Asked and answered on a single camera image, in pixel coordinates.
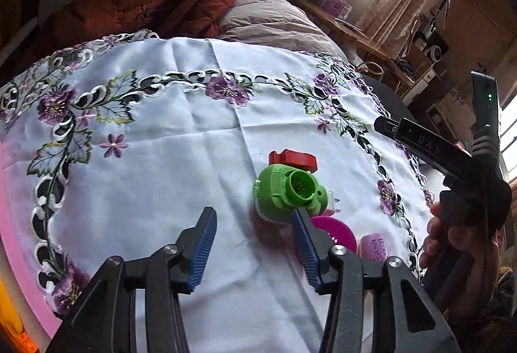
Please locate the magenta perforated funnel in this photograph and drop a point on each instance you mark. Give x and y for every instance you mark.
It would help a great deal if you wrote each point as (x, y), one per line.
(338, 231)

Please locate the wooden side desk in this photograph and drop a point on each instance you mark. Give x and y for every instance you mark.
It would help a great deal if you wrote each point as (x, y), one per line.
(349, 35)

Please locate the red plastic block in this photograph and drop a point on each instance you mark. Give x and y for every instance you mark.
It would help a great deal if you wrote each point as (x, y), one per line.
(298, 160)

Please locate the pink shallow tray box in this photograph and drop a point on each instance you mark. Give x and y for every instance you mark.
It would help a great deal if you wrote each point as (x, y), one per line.
(18, 241)

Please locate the orange cube connector block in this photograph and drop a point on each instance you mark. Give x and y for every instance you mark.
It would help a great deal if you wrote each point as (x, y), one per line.
(13, 332)

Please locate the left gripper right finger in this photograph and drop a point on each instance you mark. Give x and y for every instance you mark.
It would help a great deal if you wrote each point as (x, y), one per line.
(404, 317)

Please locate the rust brown quilted jacket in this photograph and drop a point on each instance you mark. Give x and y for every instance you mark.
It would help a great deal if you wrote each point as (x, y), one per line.
(85, 20)

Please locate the person's right hand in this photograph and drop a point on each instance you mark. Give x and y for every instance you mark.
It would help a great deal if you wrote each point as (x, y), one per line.
(461, 253)

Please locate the green and white plug toy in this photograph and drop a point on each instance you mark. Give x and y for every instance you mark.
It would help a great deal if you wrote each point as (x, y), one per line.
(280, 189)

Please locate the purple gift box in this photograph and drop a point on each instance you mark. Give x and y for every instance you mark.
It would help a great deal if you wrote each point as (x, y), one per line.
(337, 8)

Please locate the pink beige pillow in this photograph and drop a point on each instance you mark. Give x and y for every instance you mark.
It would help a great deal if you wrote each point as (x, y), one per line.
(274, 23)

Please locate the purple oval soap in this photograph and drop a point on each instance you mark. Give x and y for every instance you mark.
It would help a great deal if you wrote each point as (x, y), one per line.
(372, 246)

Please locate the white floral embroidered tablecloth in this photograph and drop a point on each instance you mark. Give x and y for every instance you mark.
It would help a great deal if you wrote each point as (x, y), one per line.
(128, 137)

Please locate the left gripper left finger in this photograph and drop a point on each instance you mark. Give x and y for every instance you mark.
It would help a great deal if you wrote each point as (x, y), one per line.
(103, 319)

